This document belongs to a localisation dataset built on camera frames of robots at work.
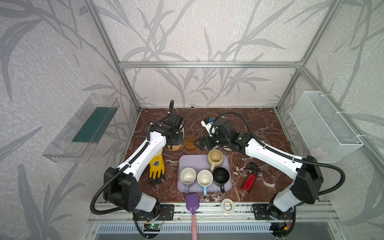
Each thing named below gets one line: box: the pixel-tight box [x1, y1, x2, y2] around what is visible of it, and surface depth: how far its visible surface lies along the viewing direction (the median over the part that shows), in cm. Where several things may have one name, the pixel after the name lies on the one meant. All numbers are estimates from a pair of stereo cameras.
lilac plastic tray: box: [177, 154, 233, 193], surface depth 85 cm
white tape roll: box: [220, 198, 235, 215], surface depth 77 cm
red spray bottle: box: [241, 162, 262, 194], surface depth 83 cm
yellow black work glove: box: [147, 154, 165, 186], surface depth 87 cm
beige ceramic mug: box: [207, 149, 224, 173], surface depth 86 cm
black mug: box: [213, 167, 230, 193], surface depth 80 cm
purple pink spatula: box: [185, 194, 200, 240], surface depth 76 cm
